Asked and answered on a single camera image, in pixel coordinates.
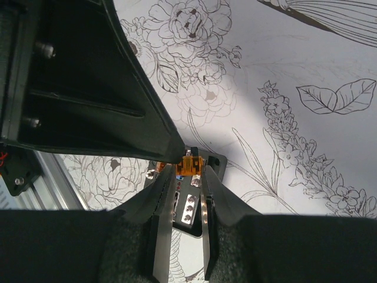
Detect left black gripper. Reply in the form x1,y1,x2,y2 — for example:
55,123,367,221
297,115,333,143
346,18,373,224
1,143,41,196

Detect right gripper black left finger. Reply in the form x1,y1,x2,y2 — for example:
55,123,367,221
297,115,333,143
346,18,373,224
117,165,175,282

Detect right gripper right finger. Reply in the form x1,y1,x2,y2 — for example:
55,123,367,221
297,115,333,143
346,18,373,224
201,166,262,280

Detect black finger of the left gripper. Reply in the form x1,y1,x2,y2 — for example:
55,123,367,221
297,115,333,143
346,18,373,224
1,1,184,163

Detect black fuse box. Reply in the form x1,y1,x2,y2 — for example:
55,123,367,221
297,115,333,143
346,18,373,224
144,146,227,239

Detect orange blade fuse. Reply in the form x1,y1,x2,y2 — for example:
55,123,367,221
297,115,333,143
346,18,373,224
176,156,204,176

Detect floral patterned mat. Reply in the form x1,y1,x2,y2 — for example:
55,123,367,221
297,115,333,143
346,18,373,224
61,0,377,283

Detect aluminium rail frame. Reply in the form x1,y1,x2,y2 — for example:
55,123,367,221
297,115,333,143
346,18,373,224
15,151,89,210

